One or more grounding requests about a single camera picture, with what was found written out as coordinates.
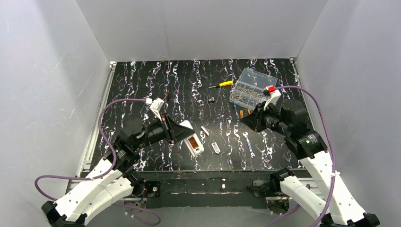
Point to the remote battery cover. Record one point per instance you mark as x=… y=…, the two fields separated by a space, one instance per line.
x=216 y=148

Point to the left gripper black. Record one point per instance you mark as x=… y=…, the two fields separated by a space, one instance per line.
x=170 y=128

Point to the orange battery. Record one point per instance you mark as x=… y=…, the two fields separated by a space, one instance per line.
x=244 y=113

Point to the silver open-end wrench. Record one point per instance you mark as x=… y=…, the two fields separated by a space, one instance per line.
x=245 y=135

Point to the aluminium frame rail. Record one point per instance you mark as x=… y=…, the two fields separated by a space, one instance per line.
x=86 y=158

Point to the yellow handled screwdriver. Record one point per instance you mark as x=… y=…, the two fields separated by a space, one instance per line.
x=223 y=84

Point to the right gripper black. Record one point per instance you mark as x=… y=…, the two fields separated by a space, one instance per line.
x=258 y=118

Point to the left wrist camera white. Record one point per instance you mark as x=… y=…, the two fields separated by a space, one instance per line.
x=155 y=106

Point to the white remote control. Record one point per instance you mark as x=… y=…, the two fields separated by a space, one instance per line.
x=193 y=142

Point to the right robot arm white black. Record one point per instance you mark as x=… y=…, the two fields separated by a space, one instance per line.
x=336 y=207

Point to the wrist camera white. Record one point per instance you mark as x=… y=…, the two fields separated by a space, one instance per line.
x=272 y=95
x=155 y=106

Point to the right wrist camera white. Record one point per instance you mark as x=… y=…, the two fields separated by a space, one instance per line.
x=272 y=95

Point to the clear plastic screw box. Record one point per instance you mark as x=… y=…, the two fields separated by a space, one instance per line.
x=248 y=90

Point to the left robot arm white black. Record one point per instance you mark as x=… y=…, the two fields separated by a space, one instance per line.
x=114 y=178

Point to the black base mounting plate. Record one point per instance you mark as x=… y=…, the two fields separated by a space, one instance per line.
x=238 y=188

